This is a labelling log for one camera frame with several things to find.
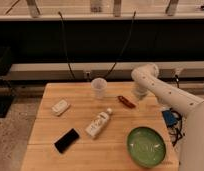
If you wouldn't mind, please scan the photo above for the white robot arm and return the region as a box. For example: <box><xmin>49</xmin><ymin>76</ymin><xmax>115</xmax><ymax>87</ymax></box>
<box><xmin>131</xmin><ymin>63</ymin><xmax>204</xmax><ymax>171</ymax></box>

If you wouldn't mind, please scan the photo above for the green ceramic bowl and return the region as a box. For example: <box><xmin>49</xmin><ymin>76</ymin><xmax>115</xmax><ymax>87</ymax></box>
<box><xmin>126</xmin><ymin>127</ymin><xmax>166</xmax><ymax>168</ymax></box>

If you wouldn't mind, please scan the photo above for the wall power outlet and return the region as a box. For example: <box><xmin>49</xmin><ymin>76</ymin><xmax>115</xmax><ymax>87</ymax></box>
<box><xmin>84</xmin><ymin>71</ymin><xmax>91</xmax><ymax>79</ymax></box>

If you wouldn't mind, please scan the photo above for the left black cable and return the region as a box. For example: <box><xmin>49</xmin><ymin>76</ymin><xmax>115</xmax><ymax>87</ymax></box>
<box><xmin>57</xmin><ymin>11</ymin><xmax>77</xmax><ymax>81</ymax></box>

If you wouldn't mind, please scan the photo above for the white lotion bottle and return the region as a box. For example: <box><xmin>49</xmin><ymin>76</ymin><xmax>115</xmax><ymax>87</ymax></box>
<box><xmin>85</xmin><ymin>108</ymin><xmax>112</xmax><ymax>139</ymax></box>

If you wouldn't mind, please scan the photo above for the blue connector box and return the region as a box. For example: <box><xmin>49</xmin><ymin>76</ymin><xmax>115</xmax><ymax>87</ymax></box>
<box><xmin>162</xmin><ymin>110</ymin><xmax>177</xmax><ymax>127</ymax></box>

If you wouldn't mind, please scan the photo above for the right black cable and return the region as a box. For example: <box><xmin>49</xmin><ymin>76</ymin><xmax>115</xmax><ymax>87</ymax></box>
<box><xmin>103</xmin><ymin>10</ymin><xmax>137</xmax><ymax>80</ymax></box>

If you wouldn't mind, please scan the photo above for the dark cabinet at left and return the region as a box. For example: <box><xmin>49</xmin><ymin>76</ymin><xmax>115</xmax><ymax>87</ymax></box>
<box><xmin>0</xmin><ymin>46</ymin><xmax>14</xmax><ymax>118</ymax></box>

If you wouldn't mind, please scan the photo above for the clear plastic cup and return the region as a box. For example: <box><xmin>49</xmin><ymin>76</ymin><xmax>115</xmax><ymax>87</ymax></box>
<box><xmin>91</xmin><ymin>78</ymin><xmax>107</xmax><ymax>99</ymax></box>

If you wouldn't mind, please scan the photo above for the black rectangular block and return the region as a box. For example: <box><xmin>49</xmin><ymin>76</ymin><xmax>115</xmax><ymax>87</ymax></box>
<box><xmin>54</xmin><ymin>129</ymin><xmax>79</xmax><ymax>153</ymax></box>

